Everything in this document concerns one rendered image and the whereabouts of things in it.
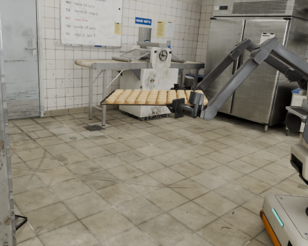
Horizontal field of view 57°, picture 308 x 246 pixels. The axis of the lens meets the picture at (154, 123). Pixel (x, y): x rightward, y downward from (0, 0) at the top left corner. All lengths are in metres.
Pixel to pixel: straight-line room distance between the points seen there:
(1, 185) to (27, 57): 3.95
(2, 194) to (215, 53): 4.80
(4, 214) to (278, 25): 4.41
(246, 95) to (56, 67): 3.07
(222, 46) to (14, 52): 3.28
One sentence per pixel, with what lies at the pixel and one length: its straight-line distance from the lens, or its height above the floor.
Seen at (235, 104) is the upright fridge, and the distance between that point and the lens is 5.05.
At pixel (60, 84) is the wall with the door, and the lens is 4.83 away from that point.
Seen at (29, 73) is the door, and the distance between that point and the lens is 4.66.
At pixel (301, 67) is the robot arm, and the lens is 1.57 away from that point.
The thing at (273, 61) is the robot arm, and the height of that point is 1.24.
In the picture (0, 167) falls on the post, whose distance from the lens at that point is 0.73.
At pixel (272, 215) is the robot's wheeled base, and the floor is 0.20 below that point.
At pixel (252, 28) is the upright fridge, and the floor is 1.60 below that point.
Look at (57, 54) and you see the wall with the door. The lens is 4.76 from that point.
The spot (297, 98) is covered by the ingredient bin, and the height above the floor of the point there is 0.62.
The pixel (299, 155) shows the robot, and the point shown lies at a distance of 1.95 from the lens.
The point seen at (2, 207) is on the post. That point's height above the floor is 0.91.
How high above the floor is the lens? 1.31
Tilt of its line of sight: 16 degrees down
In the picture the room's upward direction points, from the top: 5 degrees clockwise
